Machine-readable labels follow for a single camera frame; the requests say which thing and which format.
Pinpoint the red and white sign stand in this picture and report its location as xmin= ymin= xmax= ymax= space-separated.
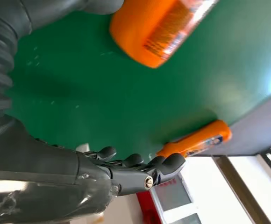
xmin=136 ymin=175 xmax=203 ymax=224

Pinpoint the green table mat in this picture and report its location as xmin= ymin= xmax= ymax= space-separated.
xmin=5 ymin=0 xmax=271 ymax=161

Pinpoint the brown wooden beam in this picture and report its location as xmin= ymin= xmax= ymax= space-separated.
xmin=213 ymin=155 xmax=271 ymax=224

